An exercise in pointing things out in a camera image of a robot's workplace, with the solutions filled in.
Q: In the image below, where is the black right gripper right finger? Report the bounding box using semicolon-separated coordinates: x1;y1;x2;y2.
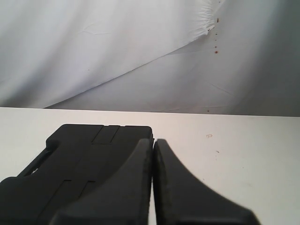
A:
152;139;260;225

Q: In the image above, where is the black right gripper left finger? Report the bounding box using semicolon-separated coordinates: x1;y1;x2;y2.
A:
51;139;153;225

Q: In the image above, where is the white backdrop sheet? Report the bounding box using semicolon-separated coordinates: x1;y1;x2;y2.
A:
0;0;300;116

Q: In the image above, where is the black plastic carrying case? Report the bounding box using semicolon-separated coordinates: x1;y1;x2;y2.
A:
0;124;154;225

